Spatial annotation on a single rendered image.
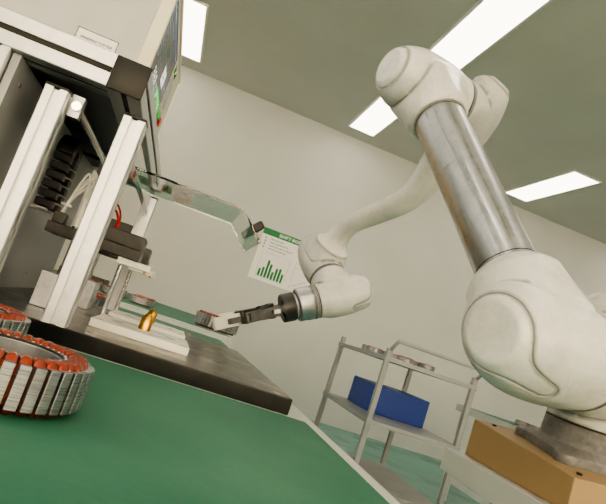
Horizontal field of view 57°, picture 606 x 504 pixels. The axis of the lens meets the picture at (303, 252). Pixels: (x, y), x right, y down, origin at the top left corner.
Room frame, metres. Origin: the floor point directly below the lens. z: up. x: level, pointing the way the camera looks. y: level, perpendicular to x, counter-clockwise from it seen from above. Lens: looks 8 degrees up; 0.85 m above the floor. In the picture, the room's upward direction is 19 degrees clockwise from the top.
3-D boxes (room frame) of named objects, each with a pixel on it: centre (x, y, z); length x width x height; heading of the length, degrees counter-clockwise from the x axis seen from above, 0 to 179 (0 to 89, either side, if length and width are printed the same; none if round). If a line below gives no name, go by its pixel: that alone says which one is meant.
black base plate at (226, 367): (1.03, 0.24, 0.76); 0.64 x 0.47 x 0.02; 11
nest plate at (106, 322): (0.92, 0.20, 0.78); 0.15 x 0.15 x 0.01; 11
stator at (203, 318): (1.42, 0.15, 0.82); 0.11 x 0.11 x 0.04
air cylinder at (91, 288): (1.13, 0.39, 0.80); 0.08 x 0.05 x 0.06; 11
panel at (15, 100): (0.99, 0.48, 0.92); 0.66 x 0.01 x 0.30; 11
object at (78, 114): (1.00, 0.40, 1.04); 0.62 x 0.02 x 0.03; 11
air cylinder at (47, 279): (0.89, 0.35, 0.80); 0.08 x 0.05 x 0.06; 11
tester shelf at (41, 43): (0.98, 0.54, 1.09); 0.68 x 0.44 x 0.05; 11
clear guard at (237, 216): (1.23, 0.27, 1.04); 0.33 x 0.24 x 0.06; 101
